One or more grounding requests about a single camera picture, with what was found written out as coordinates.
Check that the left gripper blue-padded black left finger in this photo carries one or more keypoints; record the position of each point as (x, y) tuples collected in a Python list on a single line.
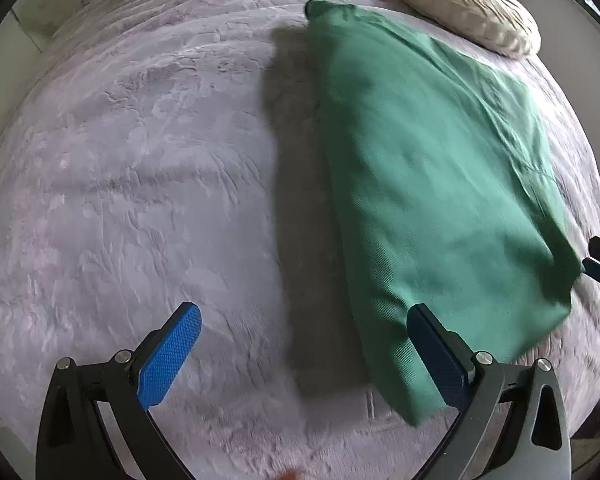
[(73, 442)]

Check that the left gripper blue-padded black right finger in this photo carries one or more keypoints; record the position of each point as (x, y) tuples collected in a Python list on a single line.
[(534, 441)]

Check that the green garment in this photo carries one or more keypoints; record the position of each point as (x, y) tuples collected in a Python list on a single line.
[(444, 195)]

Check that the cream pleated pillow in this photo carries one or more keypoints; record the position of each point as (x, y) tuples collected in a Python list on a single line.
[(502, 26)]

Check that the grey embossed plush bedspread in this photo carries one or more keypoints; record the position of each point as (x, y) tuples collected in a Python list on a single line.
[(166, 150)]

